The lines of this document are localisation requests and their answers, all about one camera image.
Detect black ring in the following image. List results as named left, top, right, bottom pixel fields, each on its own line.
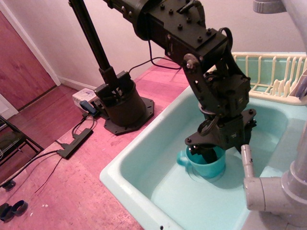
left=0, top=203, right=13, bottom=222
left=11, top=200, right=29, bottom=217

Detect cream dish rack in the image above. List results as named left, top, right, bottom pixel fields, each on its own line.
left=233, top=52, right=307, bottom=105

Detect teal plastic cup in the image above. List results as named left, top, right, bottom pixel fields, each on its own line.
left=177, top=147, right=225, bottom=179

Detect black ring left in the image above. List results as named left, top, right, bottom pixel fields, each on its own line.
left=0, top=203, right=13, bottom=222

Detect black folding chair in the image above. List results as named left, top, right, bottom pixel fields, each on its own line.
left=0, top=116, right=44, bottom=192

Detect black usb hub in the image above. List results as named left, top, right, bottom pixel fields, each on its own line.
left=57, top=128, right=93, bottom=160

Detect mint green toy sink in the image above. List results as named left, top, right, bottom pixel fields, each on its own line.
left=100, top=88, right=307, bottom=230

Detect thin black wire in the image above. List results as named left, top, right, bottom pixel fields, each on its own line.
left=35, top=158, right=63, bottom=194

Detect blue usb adapter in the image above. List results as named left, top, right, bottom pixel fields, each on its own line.
left=80, top=100, right=97, bottom=115

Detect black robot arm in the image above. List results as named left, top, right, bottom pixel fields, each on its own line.
left=69, top=0, right=256, bottom=163

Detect thick black cable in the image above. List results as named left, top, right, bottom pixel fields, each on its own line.
left=0, top=150, right=59, bottom=187

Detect black ring right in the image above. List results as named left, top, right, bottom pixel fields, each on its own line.
left=11, top=200, right=29, bottom=217

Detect grey toy faucet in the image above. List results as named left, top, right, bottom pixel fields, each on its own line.
left=240, top=0, right=307, bottom=227

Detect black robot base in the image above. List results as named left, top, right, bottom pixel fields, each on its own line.
left=94, top=71, right=154, bottom=136

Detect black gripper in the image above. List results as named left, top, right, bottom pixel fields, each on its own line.
left=185, top=109, right=257, bottom=164

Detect black power cable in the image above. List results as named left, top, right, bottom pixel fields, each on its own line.
left=128, top=39, right=182, bottom=75

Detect white cardboard box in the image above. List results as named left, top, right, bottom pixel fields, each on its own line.
left=72, top=88, right=98, bottom=111

